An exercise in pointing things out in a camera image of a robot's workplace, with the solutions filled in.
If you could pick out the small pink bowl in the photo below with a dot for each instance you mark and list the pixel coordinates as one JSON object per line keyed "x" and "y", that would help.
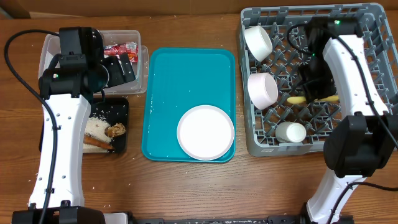
{"x": 262, "y": 89}

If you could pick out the black waste tray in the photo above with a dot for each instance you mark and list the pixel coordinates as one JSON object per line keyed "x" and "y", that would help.
{"x": 113, "y": 110}

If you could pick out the orange carrot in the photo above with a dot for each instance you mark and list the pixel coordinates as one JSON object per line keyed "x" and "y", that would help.
{"x": 94, "y": 142}

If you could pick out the red snack wrapper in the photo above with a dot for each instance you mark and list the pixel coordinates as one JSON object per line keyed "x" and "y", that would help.
{"x": 131, "y": 48}

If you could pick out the clear plastic bin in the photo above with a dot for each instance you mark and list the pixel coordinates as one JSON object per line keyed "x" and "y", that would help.
{"x": 51, "y": 47}

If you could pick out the large white plate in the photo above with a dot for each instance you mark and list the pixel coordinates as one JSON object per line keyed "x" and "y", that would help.
{"x": 205, "y": 132}

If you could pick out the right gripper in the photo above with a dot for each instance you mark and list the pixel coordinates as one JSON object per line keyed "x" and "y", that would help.
{"x": 312, "y": 92}

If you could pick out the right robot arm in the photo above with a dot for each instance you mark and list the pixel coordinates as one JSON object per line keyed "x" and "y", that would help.
{"x": 367, "y": 134}

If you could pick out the grey dishwasher rack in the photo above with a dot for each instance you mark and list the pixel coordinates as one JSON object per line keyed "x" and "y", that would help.
{"x": 319, "y": 118}

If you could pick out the white rice bowl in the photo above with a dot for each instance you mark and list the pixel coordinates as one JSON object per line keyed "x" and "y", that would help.
{"x": 258, "y": 42}

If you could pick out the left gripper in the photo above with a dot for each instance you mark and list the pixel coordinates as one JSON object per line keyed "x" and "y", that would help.
{"x": 118, "y": 78}

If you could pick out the teal serving tray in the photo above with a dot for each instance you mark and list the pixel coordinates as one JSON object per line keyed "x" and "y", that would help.
{"x": 180, "y": 79}

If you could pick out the brown food scrap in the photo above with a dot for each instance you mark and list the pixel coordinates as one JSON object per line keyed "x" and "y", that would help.
{"x": 114, "y": 131}

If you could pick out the yellow plastic spoon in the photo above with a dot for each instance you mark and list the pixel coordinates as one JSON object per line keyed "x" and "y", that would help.
{"x": 295, "y": 100}

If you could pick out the pile of white rice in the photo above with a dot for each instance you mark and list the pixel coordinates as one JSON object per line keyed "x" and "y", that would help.
{"x": 95, "y": 128}

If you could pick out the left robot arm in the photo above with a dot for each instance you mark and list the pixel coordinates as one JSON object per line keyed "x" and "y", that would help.
{"x": 66, "y": 90}

